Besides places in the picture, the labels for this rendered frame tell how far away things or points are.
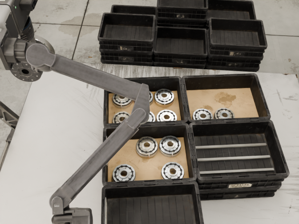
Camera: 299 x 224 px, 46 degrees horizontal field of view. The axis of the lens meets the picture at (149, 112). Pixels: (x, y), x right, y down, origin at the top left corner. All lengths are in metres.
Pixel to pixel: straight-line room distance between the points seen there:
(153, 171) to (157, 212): 0.20
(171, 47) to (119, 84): 1.70
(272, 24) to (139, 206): 2.72
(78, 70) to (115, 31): 1.63
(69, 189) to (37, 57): 0.44
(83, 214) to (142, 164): 0.54
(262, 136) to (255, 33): 1.24
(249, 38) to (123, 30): 0.96
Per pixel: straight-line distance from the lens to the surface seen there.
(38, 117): 2.06
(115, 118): 1.78
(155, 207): 1.58
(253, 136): 1.83
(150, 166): 1.66
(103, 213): 1.47
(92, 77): 1.19
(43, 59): 1.21
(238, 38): 2.83
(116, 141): 1.16
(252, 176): 1.59
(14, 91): 3.20
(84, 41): 3.50
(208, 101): 1.91
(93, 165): 1.17
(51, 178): 1.83
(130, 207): 1.58
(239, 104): 1.93
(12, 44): 1.27
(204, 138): 1.76
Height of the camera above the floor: 2.29
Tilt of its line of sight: 53 degrees down
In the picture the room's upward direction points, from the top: 1 degrees clockwise
